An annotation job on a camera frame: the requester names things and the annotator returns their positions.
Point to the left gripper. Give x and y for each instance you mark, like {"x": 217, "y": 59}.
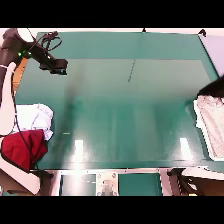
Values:
{"x": 55, "y": 65}

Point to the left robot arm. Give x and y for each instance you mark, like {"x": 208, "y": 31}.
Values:
{"x": 7, "y": 100}

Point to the white garment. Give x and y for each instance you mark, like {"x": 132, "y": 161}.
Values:
{"x": 36, "y": 115}

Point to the red garment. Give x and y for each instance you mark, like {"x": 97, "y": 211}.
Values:
{"x": 20, "y": 148}

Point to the cream garment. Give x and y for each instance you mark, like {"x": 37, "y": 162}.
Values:
{"x": 211, "y": 123}

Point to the silver frame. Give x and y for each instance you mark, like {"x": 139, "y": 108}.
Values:
{"x": 106, "y": 183}

